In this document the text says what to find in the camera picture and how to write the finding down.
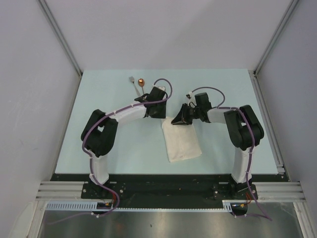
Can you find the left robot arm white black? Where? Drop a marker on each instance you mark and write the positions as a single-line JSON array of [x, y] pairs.
[[99, 134]]

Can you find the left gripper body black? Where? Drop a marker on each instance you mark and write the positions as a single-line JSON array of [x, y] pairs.
[[160, 112]]

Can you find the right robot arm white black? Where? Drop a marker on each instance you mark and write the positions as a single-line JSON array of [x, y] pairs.
[[244, 129]]

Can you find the white cloth napkin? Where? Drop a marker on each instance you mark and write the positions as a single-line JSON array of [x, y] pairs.
[[181, 141]]

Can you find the silver fork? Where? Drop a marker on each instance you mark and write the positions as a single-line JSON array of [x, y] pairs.
[[132, 80]]

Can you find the aluminium frame post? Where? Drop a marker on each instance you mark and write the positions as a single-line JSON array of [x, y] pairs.
[[48, 14], [277, 34]]

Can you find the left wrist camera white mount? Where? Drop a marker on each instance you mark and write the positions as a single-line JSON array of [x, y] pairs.
[[163, 88]]

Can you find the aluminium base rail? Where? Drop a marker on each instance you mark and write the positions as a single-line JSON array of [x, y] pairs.
[[267, 191]]

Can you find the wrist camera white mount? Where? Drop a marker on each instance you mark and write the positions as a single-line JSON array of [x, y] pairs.
[[163, 88], [190, 95]]

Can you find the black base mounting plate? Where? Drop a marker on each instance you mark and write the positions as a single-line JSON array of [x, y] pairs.
[[168, 185]]

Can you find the left aluminium frame post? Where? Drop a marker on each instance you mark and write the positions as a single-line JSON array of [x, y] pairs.
[[48, 14]]

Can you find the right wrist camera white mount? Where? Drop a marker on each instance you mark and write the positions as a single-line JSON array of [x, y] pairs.
[[190, 95]]

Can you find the right aluminium frame post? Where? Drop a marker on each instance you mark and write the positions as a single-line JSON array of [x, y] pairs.
[[277, 34]]

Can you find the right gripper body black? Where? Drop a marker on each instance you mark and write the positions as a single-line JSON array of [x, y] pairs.
[[189, 113]]

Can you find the copper spoon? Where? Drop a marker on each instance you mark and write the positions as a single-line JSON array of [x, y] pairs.
[[141, 83]]

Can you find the white slotted cable duct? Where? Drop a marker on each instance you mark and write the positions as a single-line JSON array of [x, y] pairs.
[[214, 206]]

